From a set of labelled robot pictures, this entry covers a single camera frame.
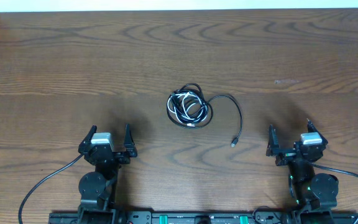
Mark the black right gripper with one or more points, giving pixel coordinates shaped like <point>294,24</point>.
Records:
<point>285,155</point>

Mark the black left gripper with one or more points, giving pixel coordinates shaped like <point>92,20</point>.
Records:
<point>117,156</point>

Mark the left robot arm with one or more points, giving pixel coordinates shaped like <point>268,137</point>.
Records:
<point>98,188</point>

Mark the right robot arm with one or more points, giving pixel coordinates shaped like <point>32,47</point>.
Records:
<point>315,194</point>

